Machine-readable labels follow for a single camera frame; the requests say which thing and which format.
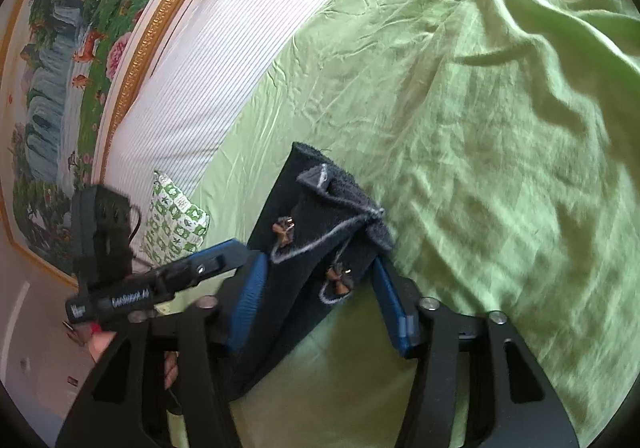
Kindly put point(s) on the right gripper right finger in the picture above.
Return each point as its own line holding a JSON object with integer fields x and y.
{"x": 511, "y": 401}

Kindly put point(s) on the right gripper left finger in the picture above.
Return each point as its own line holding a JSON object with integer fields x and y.
{"x": 123, "y": 401}

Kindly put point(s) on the black pants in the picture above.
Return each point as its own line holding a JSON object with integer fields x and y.
{"x": 320, "y": 233}

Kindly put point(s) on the left hand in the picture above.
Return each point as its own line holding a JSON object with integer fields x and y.
{"x": 99, "y": 341}

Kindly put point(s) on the green white patterned pillow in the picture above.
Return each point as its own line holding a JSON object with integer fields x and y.
{"x": 175, "y": 227}

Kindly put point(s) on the white striped headboard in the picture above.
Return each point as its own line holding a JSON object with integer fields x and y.
{"x": 206, "y": 73}

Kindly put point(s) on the gold framed landscape painting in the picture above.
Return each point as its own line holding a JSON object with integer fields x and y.
{"x": 70, "y": 71}

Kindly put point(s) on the green bed sheet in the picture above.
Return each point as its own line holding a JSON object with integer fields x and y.
{"x": 501, "y": 137}

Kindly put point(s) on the black tracker camera box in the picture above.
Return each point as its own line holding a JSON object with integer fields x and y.
{"x": 101, "y": 229}

